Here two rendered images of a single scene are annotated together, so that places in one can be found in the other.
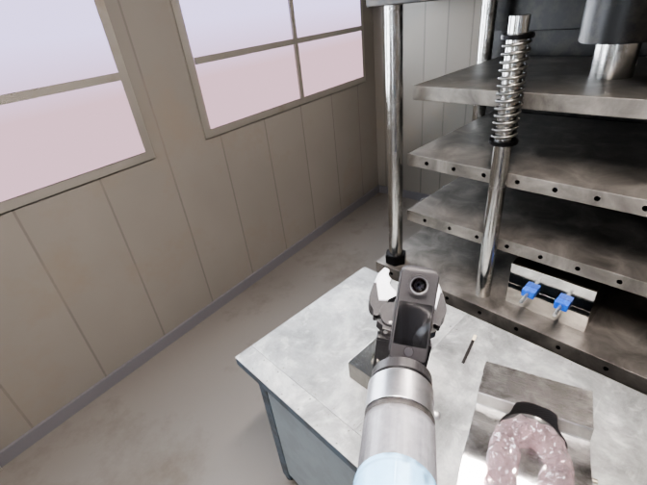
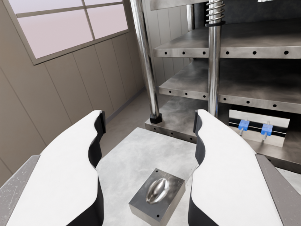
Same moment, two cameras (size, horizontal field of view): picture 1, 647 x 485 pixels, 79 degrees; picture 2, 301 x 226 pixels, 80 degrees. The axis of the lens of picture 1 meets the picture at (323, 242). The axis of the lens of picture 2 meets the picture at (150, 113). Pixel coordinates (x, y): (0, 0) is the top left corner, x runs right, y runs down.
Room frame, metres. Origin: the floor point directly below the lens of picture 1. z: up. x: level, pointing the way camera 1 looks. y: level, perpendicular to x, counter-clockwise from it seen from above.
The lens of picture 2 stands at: (0.40, -0.11, 1.52)
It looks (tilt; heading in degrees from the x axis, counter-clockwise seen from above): 30 degrees down; 351
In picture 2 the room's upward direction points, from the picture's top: 10 degrees counter-clockwise
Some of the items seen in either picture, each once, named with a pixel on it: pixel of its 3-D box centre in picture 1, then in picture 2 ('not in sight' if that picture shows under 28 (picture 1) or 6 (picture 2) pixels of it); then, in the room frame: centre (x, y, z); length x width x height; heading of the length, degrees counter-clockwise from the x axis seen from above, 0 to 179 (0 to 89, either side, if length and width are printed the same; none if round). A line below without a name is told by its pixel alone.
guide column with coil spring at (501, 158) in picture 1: (492, 223); (213, 85); (1.21, -0.61, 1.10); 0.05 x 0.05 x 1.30
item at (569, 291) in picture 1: (572, 264); (262, 106); (1.21, -0.95, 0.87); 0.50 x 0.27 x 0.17; 131
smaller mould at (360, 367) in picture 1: (387, 363); (158, 196); (0.87, -0.16, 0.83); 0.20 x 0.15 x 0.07; 131
